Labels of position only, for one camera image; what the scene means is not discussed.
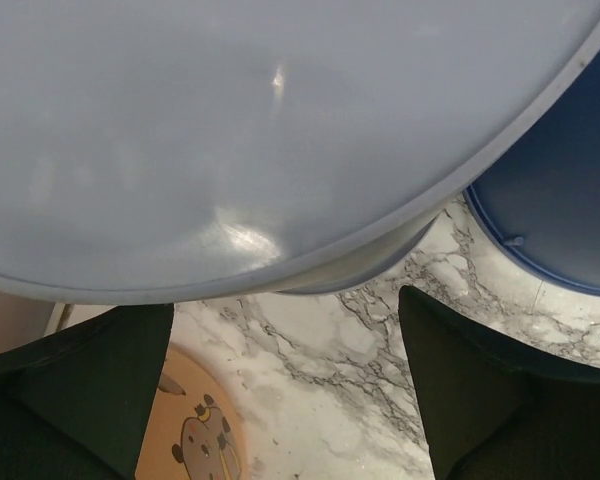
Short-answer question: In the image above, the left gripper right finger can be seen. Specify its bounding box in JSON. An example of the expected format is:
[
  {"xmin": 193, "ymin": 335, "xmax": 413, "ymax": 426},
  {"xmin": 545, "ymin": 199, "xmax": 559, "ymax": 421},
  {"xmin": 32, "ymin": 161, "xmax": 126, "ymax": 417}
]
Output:
[{"xmin": 398, "ymin": 286, "xmax": 600, "ymax": 479}]

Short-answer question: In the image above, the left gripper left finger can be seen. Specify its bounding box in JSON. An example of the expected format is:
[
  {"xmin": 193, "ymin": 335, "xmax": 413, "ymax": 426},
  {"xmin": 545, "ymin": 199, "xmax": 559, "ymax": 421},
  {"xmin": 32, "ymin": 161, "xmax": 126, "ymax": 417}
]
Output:
[{"xmin": 0, "ymin": 304, "xmax": 174, "ymax": 479}]

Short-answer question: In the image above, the orange plastic bucket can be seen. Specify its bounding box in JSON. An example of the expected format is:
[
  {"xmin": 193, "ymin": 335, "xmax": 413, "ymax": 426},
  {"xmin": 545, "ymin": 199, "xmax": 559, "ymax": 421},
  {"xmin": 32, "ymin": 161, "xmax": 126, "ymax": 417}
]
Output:
[{"xmin": 135, "ymin": 345, "xmax": 251, "ymax": 480}]

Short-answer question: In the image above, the blue plastic bucket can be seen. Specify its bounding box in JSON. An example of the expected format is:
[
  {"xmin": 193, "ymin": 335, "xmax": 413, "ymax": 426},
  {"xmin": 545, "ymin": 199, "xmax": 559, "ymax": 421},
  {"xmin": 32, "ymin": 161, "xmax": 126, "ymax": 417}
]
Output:
[{"xmin": 464, "ymin": 51, "xmax": 600, "ymax": 296}]

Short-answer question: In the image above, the grey-blue plastic bucket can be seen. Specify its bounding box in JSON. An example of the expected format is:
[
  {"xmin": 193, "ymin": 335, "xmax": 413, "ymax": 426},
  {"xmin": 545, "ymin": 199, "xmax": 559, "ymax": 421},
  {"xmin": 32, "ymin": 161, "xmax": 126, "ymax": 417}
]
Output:
[{"xmin": 0, "ymin": 1, "xmax": 600, "ymax": 305}]

